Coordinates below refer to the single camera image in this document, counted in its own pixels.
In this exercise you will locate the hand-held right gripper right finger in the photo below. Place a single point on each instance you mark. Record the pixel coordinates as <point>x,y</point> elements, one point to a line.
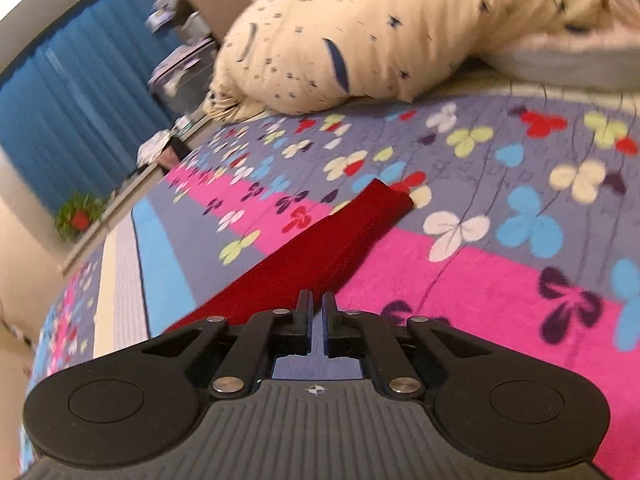
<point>328,310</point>

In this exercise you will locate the blue curtain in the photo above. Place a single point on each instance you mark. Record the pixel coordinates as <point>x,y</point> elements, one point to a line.
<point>85,110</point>

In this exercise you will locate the red knit sweater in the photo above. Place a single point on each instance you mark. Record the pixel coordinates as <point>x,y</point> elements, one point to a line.
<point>320,250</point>

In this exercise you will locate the clear plastic storage bin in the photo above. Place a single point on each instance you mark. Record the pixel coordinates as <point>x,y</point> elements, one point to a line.
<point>187,72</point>

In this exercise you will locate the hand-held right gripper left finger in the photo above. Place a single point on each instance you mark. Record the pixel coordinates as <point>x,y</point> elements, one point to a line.
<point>306,310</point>

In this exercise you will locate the small white box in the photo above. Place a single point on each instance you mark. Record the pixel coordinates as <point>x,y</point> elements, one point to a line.
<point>183,123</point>

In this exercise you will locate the dark bag with pink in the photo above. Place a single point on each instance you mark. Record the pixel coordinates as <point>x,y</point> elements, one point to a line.
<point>172,156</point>

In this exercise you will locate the green plant in red pot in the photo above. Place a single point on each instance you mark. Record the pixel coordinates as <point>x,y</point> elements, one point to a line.
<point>79,217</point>

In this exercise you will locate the pile of light clothes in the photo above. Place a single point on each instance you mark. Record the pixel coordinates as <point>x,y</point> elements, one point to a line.
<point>150,150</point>

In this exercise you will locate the cream star print pillow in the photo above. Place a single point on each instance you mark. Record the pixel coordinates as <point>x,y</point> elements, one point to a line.
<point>390,30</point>

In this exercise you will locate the floral striped fleece blanket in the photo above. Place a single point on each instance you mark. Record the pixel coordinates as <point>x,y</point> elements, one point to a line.
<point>475,270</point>

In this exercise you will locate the white plush pillow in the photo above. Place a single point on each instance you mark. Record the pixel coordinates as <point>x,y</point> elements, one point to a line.
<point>575,60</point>

